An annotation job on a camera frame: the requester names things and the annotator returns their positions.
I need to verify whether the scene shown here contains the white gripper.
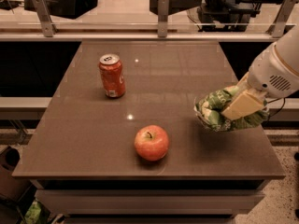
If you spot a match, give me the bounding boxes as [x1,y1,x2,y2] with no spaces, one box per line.
[221,42,299,120]

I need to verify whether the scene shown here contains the green bag under table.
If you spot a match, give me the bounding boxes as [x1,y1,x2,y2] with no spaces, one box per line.
[23,201,43,224]

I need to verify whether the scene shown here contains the right metal railing bracket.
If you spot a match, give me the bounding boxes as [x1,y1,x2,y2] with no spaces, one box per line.
[268,0,298,38]

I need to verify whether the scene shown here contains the metal railing bracket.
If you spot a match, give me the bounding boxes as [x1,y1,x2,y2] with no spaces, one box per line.
[31,0,56,37]
[268,0,298,38]
[157,0,169,37]

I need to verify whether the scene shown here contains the middle metal railing bracket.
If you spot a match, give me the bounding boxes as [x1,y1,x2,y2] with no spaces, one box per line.
[157,0,169,37]

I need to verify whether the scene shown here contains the black cable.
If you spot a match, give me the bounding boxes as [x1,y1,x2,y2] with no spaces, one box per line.
[266,97,287,119]

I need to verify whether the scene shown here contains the green jalapeno chip bag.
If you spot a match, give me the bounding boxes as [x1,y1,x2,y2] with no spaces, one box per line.
[193,86,269,132]

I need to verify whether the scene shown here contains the left metal railing bracket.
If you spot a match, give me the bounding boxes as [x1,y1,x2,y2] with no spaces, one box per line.
[31,0,56,37]

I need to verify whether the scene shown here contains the red apple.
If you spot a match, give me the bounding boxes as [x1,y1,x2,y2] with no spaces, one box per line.
[134,125,170,161]

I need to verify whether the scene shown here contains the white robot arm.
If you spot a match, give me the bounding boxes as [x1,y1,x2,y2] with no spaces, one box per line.
[221,27,299,120]

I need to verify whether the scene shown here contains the brown cardboard box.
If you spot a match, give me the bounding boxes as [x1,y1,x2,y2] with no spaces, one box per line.
[0,147,30,202]

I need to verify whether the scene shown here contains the orange soda can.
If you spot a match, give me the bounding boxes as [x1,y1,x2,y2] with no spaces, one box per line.
[98,53,126,98]

